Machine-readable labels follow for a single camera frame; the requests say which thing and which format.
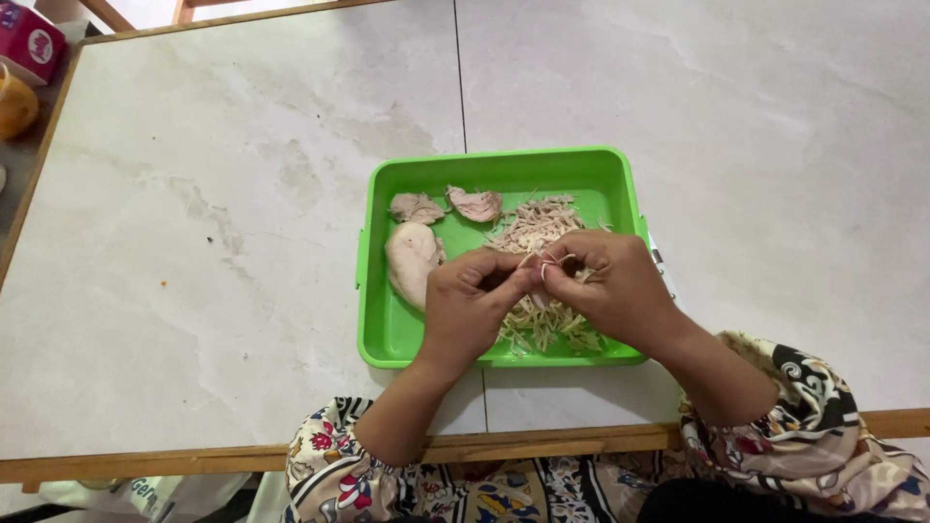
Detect person's patterned floral garment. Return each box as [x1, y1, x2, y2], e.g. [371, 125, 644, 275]
[282, 330, 930, 523]

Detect person's black trousers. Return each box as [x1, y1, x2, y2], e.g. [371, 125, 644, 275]
[636, 477, 905, 523]

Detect thin chicken meat strip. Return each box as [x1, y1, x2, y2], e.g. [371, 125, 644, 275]
[520, 250, 579, 268]

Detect small torn cooked chicken piece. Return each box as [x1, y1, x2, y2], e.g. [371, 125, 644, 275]
[445, 185, 504, 224]
[388, 192, 446, 225]

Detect green plastic tray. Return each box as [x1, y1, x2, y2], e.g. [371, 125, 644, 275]
[355, 146, 650, 370]

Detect wooden chair frame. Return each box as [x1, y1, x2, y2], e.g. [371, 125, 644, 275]
[77, 0, 244, 33]

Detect large whole cooked chicken piece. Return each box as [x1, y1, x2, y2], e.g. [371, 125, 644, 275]
[384, 221, 446, 313]

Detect white handled knife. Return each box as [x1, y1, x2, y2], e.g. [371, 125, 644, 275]
[647, 232, 680, 309]

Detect person's left hand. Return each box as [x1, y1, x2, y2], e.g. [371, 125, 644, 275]
[416, 247, 545, 380]

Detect orange plastic cup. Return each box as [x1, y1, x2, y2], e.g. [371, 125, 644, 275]
[0, 62, 41, 141]

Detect pink tissue box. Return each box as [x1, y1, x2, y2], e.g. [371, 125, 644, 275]
[0, 0, 69, 87]

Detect white plastic bag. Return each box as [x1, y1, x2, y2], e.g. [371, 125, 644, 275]
[40, 473, 251, 523]

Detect person's right hand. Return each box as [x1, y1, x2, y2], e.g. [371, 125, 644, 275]
[530, 230, 690, 357]

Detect pile of shredded chicken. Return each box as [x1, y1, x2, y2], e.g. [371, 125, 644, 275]
[482, 193, 613, 356]

